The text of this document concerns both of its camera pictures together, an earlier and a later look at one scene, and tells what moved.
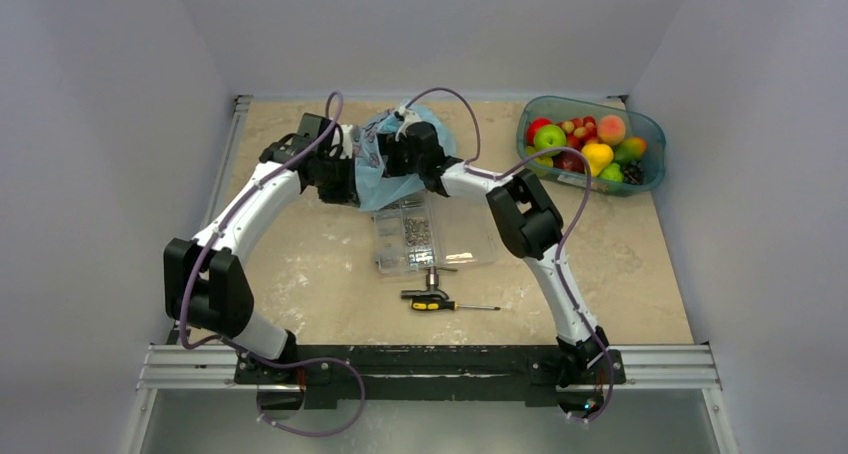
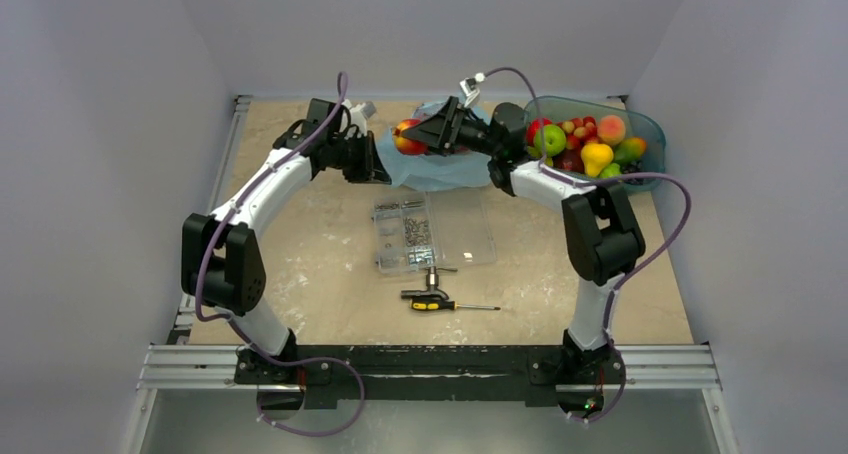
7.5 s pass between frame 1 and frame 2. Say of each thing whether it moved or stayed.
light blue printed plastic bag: moved
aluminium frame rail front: stayed
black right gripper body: moved
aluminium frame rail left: stayed
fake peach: stayed
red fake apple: stayed
